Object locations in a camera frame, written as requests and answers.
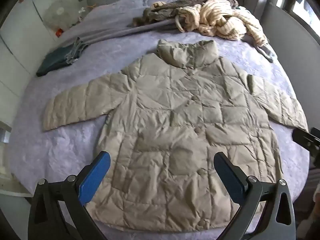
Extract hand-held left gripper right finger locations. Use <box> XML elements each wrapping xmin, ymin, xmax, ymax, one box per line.
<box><xmin>214</xmin><ymin>151</ymin><xmax>297</xmax><ymax>240</ymax></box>

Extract window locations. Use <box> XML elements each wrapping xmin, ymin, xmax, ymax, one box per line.
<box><xmin>275</xmin><ymin>0</ymin><xmax>320</xmax><ymax>32</ymax></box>

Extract folded blue jeans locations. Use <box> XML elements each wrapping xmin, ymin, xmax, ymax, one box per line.
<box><xmin>65</xmin><ymin>37</ymin><xmax>89</xmax><ymax>64</ymax></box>

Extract bed with lilac bedspread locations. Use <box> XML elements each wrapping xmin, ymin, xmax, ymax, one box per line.
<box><xmin>7</xmin><ymin>0</ymin><xmax>312</xmax><ymax>240</ymax></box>

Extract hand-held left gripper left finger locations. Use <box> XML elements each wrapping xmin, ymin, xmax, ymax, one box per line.
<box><xmin>27</xmin><ymin>151</ymin><xmax>112</xmax><ymax>240</ymax></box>

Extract grey blanket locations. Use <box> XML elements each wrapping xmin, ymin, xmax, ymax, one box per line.
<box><xmin>81</xmin><ymin>21</ymin><xmax>182</xmax><ymax>44</ymax></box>

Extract cream striped knit sweater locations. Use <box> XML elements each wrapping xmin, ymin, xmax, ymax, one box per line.
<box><xmin>152</xmin><ymin>0</ymin><xmax>268</xmax><ymax>47</ymax></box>

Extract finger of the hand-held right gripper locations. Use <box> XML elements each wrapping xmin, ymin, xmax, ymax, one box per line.
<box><xmin>292</xmin><ymin>127</ymin><xmax>320</xmax><ymax>155</ymax></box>

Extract beige quilted puffer jacket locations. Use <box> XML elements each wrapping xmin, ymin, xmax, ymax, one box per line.
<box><xmin>41</xmin><ymin>39</ymin><xmax>309</xmax><ymax>233</ymax></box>

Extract grey sock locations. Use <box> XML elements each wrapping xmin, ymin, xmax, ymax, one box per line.
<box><xmin>259</xmin><ymin>44</ymin><xmax>278</xmax><ymax>63</ymax></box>

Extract white wardrobe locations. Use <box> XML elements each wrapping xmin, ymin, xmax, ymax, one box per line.
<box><xmin>0</xmin><ymin>0</ymin><xmax>58</xmax><ymax>130</ymax></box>

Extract brown grey crumpled garment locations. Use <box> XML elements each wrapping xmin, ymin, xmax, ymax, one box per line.
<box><xmin>132</xmin><ymin>0</ymin><xmax>240</xmax><ymax>28</ymax></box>

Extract dark green folded garment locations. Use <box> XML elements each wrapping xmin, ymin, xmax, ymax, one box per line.
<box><xmin>36</xmin><ymin>46</ymin><xmax>75</xmax><ymax>77</ymax></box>

